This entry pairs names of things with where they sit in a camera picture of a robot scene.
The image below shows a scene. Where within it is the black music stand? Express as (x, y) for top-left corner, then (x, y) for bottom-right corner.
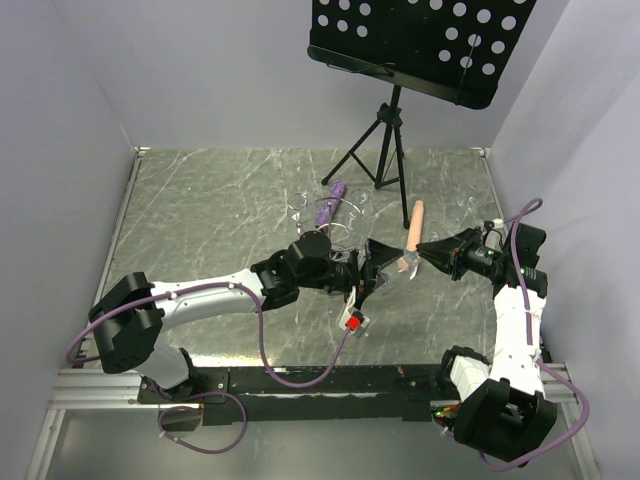
(305, 0), (538, 229)

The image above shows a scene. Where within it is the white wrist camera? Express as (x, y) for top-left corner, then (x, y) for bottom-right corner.
(482, 218), (505, 250)
(337, 287), (371, 338)

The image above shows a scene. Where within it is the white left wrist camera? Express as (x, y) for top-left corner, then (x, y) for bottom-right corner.
(337, 287), (371, 338)

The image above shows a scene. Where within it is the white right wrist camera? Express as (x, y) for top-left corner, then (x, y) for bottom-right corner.
(482, 218), (505, 250)

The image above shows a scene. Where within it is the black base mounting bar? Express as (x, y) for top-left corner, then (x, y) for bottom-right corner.
(137, 364), (459, 426)

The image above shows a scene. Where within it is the purple glitter microphone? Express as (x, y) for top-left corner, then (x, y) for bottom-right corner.
(315, 181), (347, 230)

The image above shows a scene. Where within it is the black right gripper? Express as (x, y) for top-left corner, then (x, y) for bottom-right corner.
(415, 227), (507, 281)

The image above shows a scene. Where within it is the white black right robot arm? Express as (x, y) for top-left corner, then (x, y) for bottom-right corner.
(417, 224), (557, 462)

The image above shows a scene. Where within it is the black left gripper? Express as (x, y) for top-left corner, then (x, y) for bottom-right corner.
(298, 240), (402, 311)

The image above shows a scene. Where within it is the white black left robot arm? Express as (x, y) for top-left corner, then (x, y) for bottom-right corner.
(89, 231), (404, 402)

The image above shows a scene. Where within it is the beige wooden rolling pin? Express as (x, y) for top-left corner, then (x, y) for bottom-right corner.
(398, 200), (425, 279)

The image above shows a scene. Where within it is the chrome wine glass rack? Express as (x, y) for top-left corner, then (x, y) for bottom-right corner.
(291, 197), (369, 266)

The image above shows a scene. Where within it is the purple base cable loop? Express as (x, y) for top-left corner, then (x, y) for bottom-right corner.
(157, 385), (249, 455)

